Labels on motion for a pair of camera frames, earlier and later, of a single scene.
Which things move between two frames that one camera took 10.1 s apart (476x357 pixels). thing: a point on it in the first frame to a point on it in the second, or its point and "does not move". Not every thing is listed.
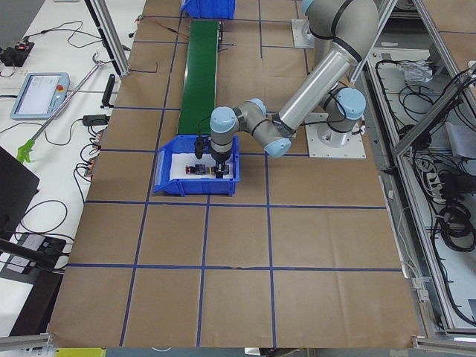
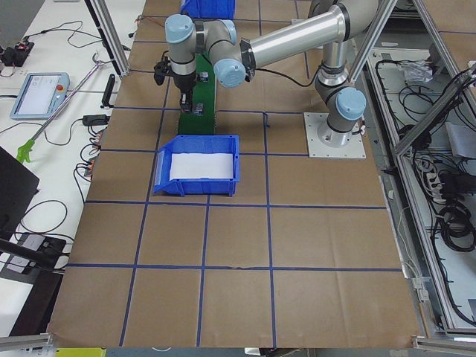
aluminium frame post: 110,33 does not move
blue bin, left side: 181,145 does not move
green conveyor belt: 199,78 does not move
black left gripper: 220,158 to 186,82
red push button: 199,169 to 198,109
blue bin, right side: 209,9 does not move
